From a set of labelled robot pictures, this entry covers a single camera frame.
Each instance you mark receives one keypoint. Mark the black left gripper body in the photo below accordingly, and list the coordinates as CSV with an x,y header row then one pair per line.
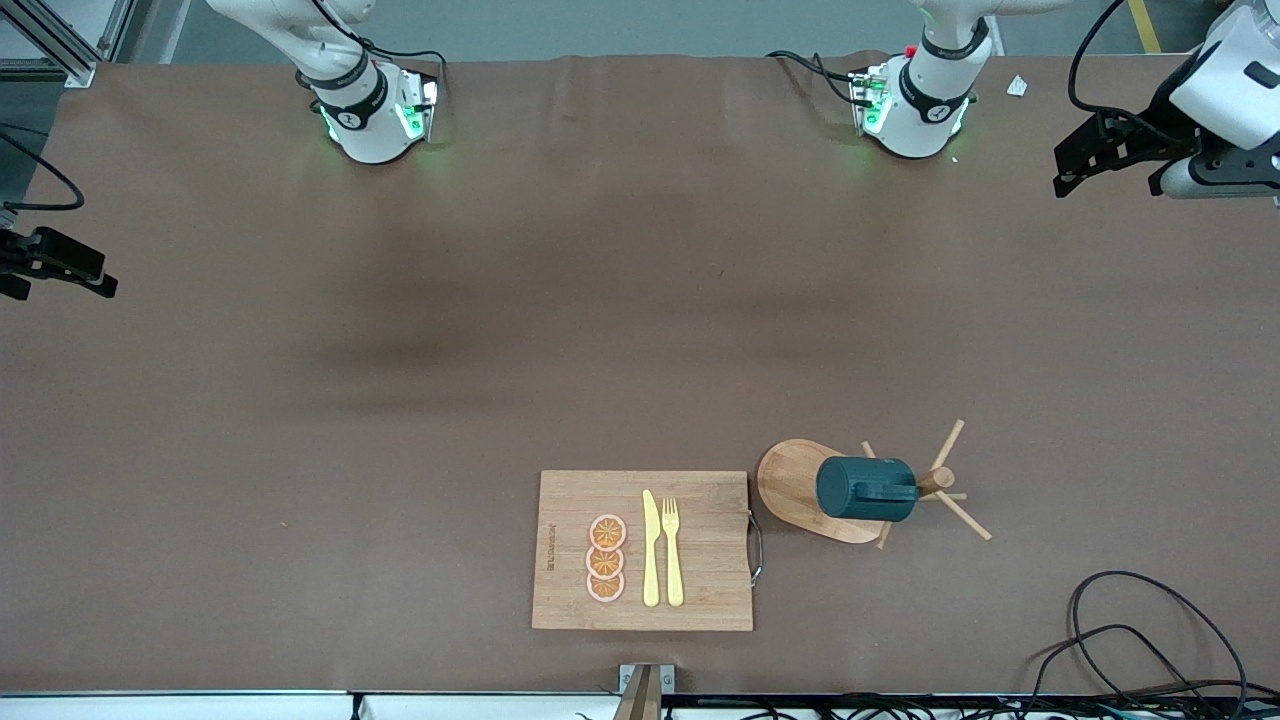
x,y
1150,133

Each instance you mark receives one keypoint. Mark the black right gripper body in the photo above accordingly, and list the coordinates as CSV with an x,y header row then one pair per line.
x,y
22,256

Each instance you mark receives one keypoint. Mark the dark green mug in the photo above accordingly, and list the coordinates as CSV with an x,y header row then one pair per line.
x,y
860,490

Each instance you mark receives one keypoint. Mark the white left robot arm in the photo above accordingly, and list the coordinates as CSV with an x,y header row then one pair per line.
x,y
925,110

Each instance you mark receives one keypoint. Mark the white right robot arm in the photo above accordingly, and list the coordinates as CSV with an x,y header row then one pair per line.
x,y
370,120

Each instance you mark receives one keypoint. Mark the wooden cup rack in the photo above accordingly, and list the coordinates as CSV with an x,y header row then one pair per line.
x,y
790,485

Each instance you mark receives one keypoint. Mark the white paper scrap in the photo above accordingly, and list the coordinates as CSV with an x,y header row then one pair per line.
x,y
1017,86

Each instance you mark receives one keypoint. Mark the brown table mat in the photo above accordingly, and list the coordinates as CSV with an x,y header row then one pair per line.
x,y
500,300

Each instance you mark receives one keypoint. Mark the yellow plastic fork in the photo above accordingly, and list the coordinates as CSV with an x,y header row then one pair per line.
x,y
674,570

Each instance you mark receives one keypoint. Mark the bamboo cutting board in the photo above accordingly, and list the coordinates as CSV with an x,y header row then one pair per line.
x,y
700,600

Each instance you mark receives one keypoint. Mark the toy orange slice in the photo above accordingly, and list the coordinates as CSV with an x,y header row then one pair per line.
x,y
604,563
607,530
605,589

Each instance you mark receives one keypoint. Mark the yellow plastic knife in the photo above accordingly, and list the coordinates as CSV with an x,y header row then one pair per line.
x,y
651,560

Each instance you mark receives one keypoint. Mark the aluminium frame profile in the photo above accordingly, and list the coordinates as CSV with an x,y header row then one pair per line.
x,y
82,72

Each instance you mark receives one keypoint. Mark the white table edge rail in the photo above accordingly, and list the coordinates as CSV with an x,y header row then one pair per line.
x,y
200,708

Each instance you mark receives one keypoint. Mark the grey metal mounting bracket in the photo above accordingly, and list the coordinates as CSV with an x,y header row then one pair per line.
x,y
630,678

